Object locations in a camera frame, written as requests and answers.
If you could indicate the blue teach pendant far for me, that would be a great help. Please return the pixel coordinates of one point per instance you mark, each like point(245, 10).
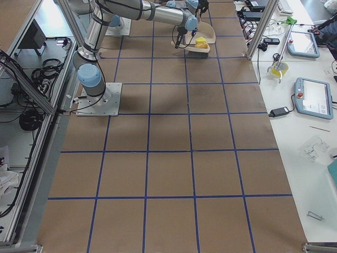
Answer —
point(303, 44)

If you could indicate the white hand brush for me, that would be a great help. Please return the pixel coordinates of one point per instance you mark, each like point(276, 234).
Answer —
point(195, 52)

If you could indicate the grey reacher grabber tool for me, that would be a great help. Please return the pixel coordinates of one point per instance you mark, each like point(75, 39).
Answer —
point(290, 22)

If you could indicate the black scissors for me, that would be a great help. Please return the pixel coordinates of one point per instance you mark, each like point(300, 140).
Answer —
point(276, 57)

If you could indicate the blue teach pendant near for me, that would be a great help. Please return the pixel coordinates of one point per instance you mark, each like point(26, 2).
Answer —
point(312, 97)

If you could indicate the yellow green sponge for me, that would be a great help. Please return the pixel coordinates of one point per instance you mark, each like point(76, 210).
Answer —
point(200, 40)

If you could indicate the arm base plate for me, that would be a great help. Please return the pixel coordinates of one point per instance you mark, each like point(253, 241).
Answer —
point(119, 26)
point(109, 104)

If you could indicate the yellow tape roll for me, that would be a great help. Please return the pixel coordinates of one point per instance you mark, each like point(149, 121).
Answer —
point(279, 69)

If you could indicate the blue teach pendant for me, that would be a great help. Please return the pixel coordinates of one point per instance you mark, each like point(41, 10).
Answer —
point(312, 97)
point(303, 44)

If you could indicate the white plastic dustpan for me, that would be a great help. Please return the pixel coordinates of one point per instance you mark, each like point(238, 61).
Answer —
point(205, 30)

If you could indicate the aluminium frame post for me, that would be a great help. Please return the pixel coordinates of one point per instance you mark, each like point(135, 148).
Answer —
point(267, 14)

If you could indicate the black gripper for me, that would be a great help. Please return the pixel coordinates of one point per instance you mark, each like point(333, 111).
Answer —
point(179, 36)
point(202, 6)

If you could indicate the black power adapter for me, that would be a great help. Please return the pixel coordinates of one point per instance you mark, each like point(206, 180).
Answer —
point(279, 112)

